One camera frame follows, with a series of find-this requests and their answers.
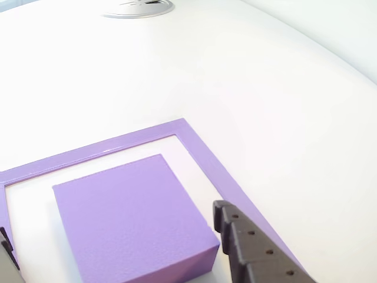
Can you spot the silver table grommet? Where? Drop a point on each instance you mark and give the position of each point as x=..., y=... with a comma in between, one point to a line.
x=138, y=7

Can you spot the purple block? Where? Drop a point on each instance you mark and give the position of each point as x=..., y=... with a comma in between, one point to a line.
x=132, y=218

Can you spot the purple square frame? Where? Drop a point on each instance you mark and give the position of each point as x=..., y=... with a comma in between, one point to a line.
x=206, y=159

